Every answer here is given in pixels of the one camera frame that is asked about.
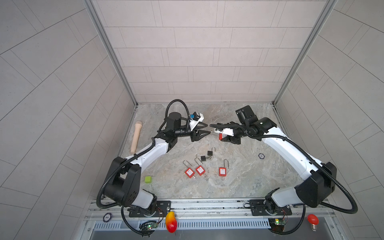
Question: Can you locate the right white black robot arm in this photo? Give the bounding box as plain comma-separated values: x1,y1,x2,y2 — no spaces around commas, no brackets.
210,106,358,216

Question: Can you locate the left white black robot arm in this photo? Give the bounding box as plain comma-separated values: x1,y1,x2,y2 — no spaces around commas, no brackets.
96,99,210,237

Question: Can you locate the small black padlock lower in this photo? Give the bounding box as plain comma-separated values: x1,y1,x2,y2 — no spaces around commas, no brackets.
196,154,207,162

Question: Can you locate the beige toy microphone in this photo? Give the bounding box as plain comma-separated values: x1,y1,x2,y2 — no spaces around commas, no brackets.
130,121,143,155

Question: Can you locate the green cube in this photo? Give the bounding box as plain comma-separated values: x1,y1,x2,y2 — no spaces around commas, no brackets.
145,176,153,184

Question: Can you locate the yellow red mango toy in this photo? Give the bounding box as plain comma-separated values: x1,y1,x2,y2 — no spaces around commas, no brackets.
166,212,178,233

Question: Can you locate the right circuit board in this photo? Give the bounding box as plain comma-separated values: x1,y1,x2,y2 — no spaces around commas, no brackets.
268,218,287,233

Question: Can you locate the circuit board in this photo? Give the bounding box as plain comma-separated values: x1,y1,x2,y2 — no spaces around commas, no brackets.
268,218,287,233
140,221,159,234

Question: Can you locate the left circuit board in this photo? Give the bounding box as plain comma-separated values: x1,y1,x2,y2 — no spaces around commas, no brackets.
140,221,159,234

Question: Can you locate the red light bulb toy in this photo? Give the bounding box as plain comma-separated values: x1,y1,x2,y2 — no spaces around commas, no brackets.
307,214,320,232

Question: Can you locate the round black badge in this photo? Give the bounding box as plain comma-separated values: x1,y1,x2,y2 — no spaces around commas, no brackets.
103,213,113,223

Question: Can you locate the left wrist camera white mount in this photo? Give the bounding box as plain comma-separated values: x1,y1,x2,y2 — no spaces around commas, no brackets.
189,112,204,131

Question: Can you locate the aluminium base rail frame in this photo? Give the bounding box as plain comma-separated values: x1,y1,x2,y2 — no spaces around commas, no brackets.
75,198,346,240

